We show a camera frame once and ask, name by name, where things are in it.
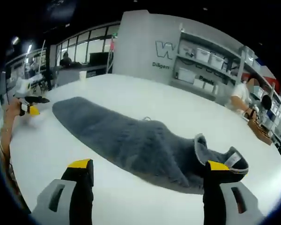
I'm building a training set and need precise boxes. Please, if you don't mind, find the grey towel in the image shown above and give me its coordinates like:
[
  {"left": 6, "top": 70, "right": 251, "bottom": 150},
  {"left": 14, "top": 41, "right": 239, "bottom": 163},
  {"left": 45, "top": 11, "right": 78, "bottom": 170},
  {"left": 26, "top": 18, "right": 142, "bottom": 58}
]
[{"left": 52, "top": 96, "right": 250, "bottom": 195}]

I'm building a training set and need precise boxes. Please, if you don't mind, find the black pole stand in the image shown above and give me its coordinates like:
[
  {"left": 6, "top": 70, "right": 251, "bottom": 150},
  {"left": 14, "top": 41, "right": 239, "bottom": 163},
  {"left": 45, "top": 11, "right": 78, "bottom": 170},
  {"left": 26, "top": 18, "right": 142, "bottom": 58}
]
[{"left": 44, "top": 45, "right": 52, "bottom": 91}]

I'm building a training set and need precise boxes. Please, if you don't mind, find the grey counter desk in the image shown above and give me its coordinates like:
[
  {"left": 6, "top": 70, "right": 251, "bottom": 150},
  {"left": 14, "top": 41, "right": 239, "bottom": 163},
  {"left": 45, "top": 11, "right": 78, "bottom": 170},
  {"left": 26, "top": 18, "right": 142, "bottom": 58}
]
[{"left": 55, "top": 64, "right": 108, "bottom": 87}]

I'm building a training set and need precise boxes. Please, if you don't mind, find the black monitor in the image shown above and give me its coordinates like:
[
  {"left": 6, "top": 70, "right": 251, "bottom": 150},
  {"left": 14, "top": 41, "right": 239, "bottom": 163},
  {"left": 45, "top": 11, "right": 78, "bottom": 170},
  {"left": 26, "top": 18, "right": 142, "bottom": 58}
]
[{"left": 89, "top": 52, "right": 110, "bottom": 65}]

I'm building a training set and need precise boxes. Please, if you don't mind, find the wooden box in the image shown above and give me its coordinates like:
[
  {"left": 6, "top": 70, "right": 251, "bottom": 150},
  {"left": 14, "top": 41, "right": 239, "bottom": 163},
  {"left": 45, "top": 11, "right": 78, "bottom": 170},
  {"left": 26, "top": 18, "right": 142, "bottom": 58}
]
[{"left": 247, "top": 119, "right": 273, "bottom": 146}]

